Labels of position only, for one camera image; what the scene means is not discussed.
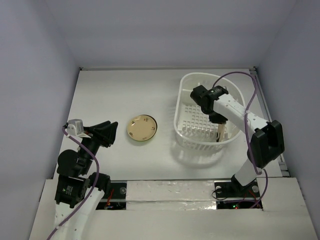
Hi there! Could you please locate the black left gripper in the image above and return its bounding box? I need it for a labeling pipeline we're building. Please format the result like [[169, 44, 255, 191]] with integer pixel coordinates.
[[78, 119, 118, 173]]

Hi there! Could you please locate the cream plate with flower print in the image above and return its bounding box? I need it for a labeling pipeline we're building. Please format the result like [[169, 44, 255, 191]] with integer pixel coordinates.
[[126, 114, 158, 142]]

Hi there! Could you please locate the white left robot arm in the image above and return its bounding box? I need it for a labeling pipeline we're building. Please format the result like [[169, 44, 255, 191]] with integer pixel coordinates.
[[47, 119, 118, 240]]

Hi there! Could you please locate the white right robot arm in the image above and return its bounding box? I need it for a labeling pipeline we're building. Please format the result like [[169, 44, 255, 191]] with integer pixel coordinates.
[[190, 85, 285, 196]]

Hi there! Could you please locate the white plastic dish rack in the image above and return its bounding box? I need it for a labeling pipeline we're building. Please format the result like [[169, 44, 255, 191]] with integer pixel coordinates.
[[174, 72, 241, 152]]

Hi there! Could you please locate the white foam strip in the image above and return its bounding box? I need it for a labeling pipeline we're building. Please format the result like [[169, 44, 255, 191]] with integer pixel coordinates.
[[125, 180, 217, 211]]

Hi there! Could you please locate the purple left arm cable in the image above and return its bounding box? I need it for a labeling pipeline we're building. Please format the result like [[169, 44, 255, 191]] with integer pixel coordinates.
[[46, 125, 102, 240]]

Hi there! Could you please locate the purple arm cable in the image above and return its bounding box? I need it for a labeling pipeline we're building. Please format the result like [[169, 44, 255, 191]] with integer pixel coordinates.
[[212, 71, 270, 209], [46, 125, 102, 240]]

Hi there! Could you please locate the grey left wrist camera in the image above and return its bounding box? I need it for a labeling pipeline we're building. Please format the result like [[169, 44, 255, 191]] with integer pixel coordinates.
[[66, 119, 85, 137]]

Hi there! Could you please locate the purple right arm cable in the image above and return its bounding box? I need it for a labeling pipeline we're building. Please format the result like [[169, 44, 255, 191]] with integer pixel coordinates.
[[212, 71, 270, 209]]

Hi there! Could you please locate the aluminium rail at right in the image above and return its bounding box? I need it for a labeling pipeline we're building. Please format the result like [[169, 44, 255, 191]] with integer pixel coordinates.
[[249, 67, 291, 178]]

